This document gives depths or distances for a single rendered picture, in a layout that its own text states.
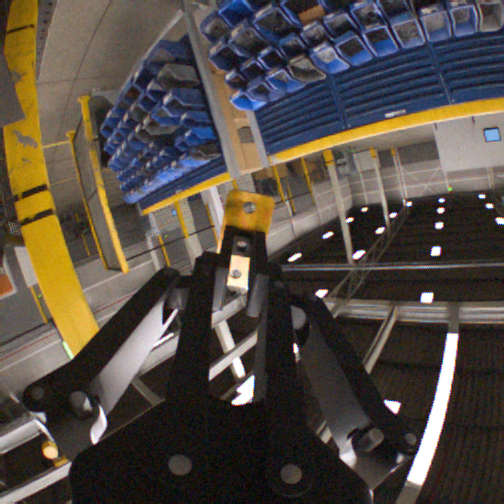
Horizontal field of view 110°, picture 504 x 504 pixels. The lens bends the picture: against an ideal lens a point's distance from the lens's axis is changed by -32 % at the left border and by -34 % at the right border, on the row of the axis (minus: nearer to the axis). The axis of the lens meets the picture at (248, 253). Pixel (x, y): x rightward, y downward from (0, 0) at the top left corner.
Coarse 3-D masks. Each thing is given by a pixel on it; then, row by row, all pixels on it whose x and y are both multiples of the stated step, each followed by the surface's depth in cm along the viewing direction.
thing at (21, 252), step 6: (18, 222) 535; (18, 252) 534; (24, 252) 548; (18, 258) 533; (24, 258) 547; (24, 264) 546; (30, 264) 560; (24, 270) 545; (30, 270) 559; (24, 276) 544; (30, 276) 558; (30, 282) 557; (36, 282) 571
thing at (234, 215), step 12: (228, 192) 20; (240, 192) 20; (252, 192) 20; (228, 204) 20; (240, 204) 20; (264, 204) 20; (228, 216) 21; (240, 216) 21; (252, 216) 20; (264, 216) 21; (240, 228) 21; (252, 228) 21; (264, 228) 21; (240, 240) 20; (252, 240) 20; (240, 252) 21; (240, 264) 22; (240, 276) 23
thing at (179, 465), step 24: (216, 264) 13; (192, 288) 12; (192, 312) 11; (192, 336) 9; (192, 360) 8; (168, 384) 7; (192, 384) 7; (168, 408) 6; (192, 408) 6; (168, 432) 5; (192, 432) 5; (168, 456) 4; (192, 456) 5; (168, 480) 4; (192, 480) 4
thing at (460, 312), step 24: (216, 312) 433; (336, 312) 315; (360, 312) 322; (384, 312) 297; (408, 312) 270; (432, 312) 248; (456, 312) 216; (480, 312) 208; (144, 360) 335; (144, 384) 282; (432, 408) 131; (0, 432) 170; (24, 432) 193
